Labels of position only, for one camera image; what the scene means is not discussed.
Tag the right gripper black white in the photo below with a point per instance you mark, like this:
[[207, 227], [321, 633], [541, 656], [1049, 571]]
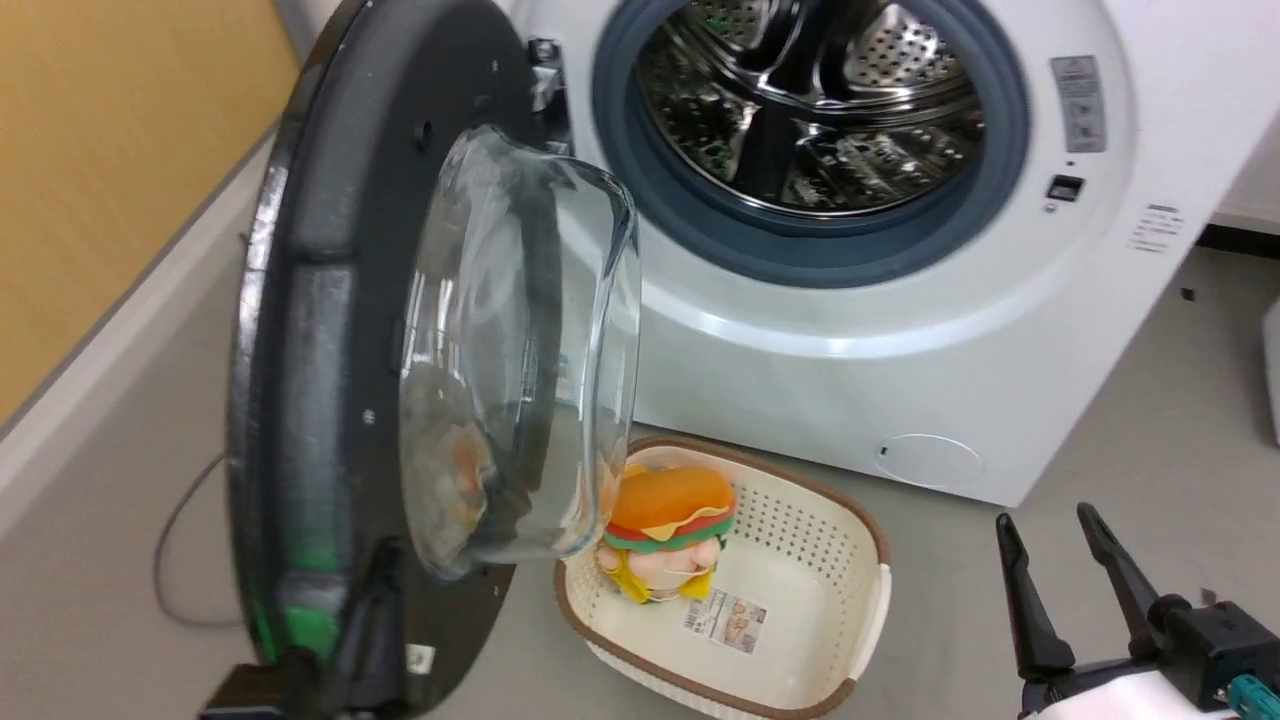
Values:
[[1190, 650]]

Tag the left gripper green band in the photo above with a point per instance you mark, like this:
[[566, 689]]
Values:
[[285, 660]]

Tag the round dark washing machine door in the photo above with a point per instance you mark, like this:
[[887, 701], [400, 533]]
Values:
[[320, 300]]

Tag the white front-load washing machine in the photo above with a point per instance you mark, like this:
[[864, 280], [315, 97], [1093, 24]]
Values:
[[900, 380]]

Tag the black door latch socket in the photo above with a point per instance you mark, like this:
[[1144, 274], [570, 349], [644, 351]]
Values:
[[1065, 187]]

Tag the grey rubber door gasket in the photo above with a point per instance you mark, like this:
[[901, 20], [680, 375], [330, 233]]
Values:
[[700, 225]]

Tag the metal door hinge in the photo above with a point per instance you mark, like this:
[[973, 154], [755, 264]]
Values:
[[546, 75]]

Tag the round white filter cover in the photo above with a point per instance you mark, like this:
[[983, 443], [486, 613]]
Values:
[[930, 460]]

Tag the cream laundry basket brown rim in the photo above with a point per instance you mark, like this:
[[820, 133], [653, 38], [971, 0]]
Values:
[[800, 600]]

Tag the plush hamburger toy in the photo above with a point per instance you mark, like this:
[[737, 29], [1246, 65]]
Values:
[[668, 515]]

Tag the printed paper label sticker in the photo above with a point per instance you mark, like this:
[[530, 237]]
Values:
[[726, 620]]

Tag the grey warning sticker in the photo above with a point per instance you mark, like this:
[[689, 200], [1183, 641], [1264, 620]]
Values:
[[1078, 103]]

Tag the perforated steel washer drum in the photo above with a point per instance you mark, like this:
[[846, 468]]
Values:
[[810, 100]]

